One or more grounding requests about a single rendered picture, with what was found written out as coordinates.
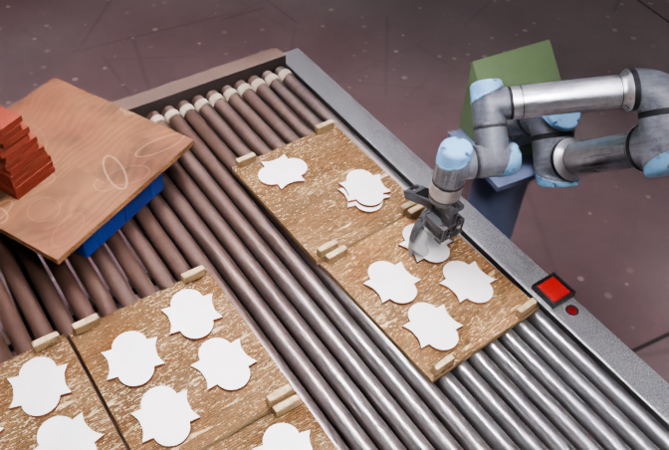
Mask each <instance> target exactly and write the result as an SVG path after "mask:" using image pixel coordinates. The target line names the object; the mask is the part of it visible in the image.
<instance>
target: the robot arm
mask: <svg viewBox="0 0 669 450"><path fill-rule="evenodd" d="M470 99H471V102H470V105H471V109H472V118H473V127H474V137H475V145H471V143H470V142H469V141H468V140H466V139H464V138H458V137H456V136H454V137H448V138H446V139H445V140H443V141H442V143H441V144H440V147H439V149H438V152H437V155H436V159H435V161H436V162H435V166H434V171H433V175H432V178H431V182H430V187H429V188H427V187H425V186H422V185H419V184H415V185H413V186H411V187H409V188H408V189H406V190H404V191H403V193H404V197H405V199H407V200H409V201H412V202H415V203H417V204H420V205H423V206H425V207H426V209H424V210H423V211H422V213H421V214H420V217H419V218H418V220H417V222H416V223H415V224H414V226H413V228H412V230H411V233H410V236H409V243H408V256H409V257H411V256H412V255H413V253H414V251H415V252H417V253H419V254H421V255H422V256H427V255H428V253H429V250H428V248H427V245H426V241H427V239H428V236H429V235H428V232H427V231H426V230H424V228H425V227H426V228H427V229H428V230H429V231H430V232H431V233H432V235H433V236H434V240H435V241H436V242H437V243H438V244H439V245H441V243H443V242H445V241H447V240H448V239H451V238H453V237H454V236H455V237H457V238H458V234H459V233H461V232H462V228H463V225H464V221H465V218H464V217H462V216H461V215H460V214H459V213H458V212H459V211H461V210H463V209H464V206H465V205H464V204H463V203H462V202H461V201H460V200H459V199H460V197H461V193H462V190H463V186H464V183H465V180H466V179H475V178H485V177H496V176H497V177H501V176H505V175H512V174H515V173H517V172H518V171H519V170H520V168H521V165H522V154H521V152H520V148H519V146H522V145H527V144H529V143H532V150H533V159H534V169H535V170H534V175H535V177H536V183H537V185H539V186H542V187H570V186H577V185H578V184H579V180H580V179H582V178H583V177H584V176H585V175H586V174H587V173H593V172H601V171H609V170H617V169H625V168H633V167H634V168H635V169H636V170H638V171H641V172H643V173H644V175H645V177H647V178H656V177H663V176H669V75H668V74H666V73H663V72H660V71H657V70H653V69H647V68H632V69H624V70H623V71H622V72H621V74H619V75H610V76H601V77H592V78H583V79H575V80H566V81H557V82H548V83H539V84H530V85H521V86H512V87H504V85H503V83H502V81H501V80H500V79H488V80H482V81H477V82H475V83H473V84H472V85H471V86H470ZM618 108H624V109H625V110H626V111H628V112H632V111H638V124H637V125H635V126H634V127H633V128H632V129H631V130H630V131H629V132H627V133H621V134H616V135H611V136H605V137H600V138H595V139H590V140H584V141H580V140H579V139H577V138H574V130H573V129H574V128H575V127H576V126H577V125H578V122H579V121H580V115H581V112H590V111H599V110H608V109H618ZM461 224H462V225H461ZM423 225H424V226H425V227H424V226H423Z"/></svg>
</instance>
